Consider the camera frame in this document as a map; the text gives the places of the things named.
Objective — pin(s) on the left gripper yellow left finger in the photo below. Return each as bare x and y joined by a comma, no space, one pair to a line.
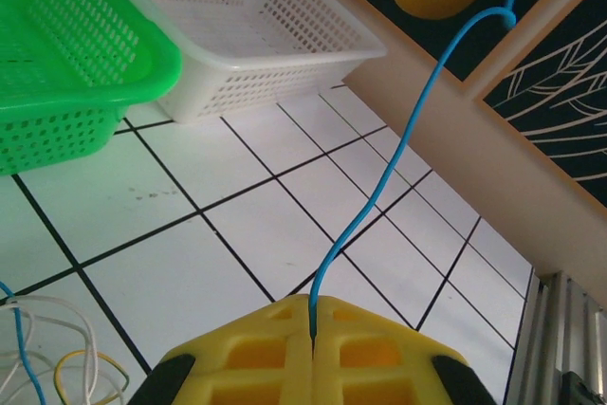
265,329

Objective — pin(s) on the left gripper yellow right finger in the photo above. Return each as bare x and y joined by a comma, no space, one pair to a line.
360,329

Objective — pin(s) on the white plastic basket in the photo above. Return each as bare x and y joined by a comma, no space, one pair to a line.
284,55

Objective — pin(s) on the green plastic basket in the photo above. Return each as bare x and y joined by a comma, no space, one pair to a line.
156,73

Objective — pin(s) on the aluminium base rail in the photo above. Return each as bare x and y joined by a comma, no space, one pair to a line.
559,329

